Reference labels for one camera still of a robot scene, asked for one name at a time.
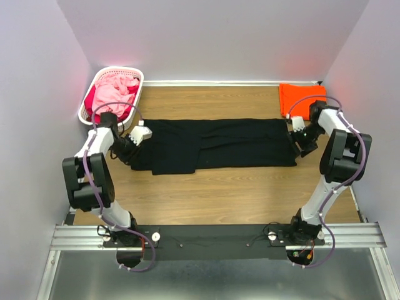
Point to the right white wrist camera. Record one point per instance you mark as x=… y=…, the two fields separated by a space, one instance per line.
x=296 y=122

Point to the white plastic laundry basket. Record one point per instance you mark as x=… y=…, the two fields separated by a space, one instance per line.
x=83 y=114

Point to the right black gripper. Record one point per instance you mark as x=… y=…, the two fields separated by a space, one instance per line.
x=304 y=149

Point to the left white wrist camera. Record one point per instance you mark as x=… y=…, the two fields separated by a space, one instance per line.
x=140 y=133

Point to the light pink t shirt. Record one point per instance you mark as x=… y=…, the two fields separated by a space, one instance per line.
x=119 y=81

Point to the folded orange t shirt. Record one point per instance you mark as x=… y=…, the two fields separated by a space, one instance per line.
x=290 y=94

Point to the black t shirt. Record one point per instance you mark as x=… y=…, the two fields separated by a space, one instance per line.
x=184 y=146

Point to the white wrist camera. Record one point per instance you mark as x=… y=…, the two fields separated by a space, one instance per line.
x=296 y=122
x=140 y=133

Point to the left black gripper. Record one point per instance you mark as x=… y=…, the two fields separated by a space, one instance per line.
x=127 y=158

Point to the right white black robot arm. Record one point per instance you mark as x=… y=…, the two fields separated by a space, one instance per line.
x=342 y=163

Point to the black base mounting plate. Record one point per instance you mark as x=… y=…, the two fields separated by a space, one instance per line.
x=212 y=242

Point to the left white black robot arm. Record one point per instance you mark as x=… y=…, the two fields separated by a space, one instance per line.
x=89 y=184

